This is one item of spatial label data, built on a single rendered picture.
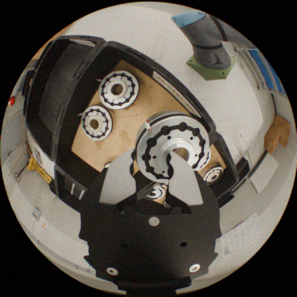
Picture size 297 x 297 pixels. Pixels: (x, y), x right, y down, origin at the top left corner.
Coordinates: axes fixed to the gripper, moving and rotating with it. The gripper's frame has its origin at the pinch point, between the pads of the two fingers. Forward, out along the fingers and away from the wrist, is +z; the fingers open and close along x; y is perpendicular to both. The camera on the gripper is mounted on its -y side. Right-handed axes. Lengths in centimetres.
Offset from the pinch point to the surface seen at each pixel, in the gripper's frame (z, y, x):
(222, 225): 19, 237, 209
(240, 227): -25, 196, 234
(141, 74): 16.4, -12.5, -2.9
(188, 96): 7.7, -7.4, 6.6
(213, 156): 16.2, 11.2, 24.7
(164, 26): 29, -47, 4
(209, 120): 6.3, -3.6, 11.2
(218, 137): 6.3, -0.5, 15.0
